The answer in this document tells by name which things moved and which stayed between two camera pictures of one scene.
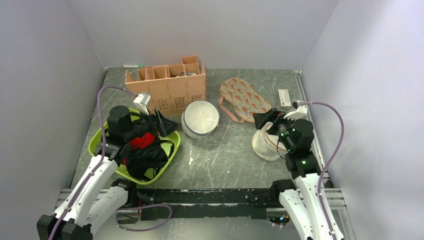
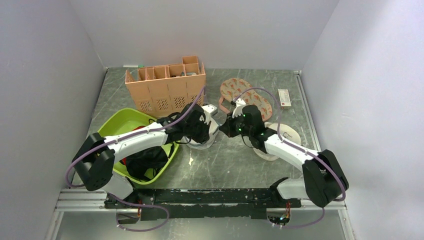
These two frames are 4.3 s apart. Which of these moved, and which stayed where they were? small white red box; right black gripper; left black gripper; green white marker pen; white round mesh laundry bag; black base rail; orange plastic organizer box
Moved: white round mesh laundry bag; right black gripper; left black gripper
Stayed: orange plastic organizer box; green white marker pen; black base rail; small white red box
